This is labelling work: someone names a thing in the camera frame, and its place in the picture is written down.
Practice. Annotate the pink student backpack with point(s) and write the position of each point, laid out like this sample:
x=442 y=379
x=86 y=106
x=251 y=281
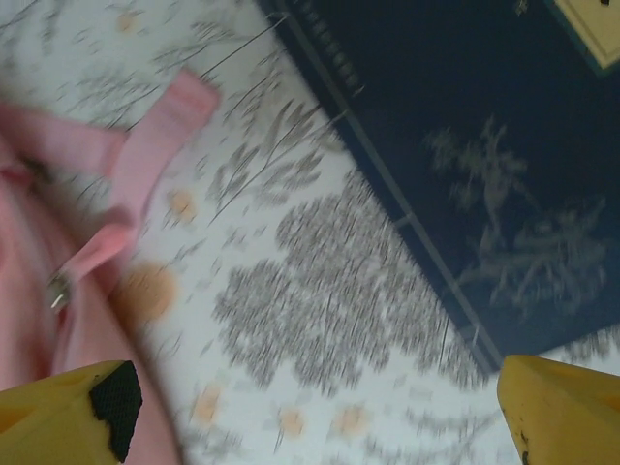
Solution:
x=29 y=242

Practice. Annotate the floral table cloth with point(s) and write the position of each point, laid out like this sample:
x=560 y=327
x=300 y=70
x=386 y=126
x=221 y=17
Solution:
x=315 y=290

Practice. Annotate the large dark blue book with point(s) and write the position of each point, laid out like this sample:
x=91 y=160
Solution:
x=436 y=121

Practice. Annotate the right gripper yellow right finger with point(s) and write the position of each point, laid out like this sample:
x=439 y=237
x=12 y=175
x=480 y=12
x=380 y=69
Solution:
x=567 y=421

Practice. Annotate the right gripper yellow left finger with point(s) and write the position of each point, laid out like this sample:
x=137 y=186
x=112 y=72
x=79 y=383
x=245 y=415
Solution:
x=43 y=426

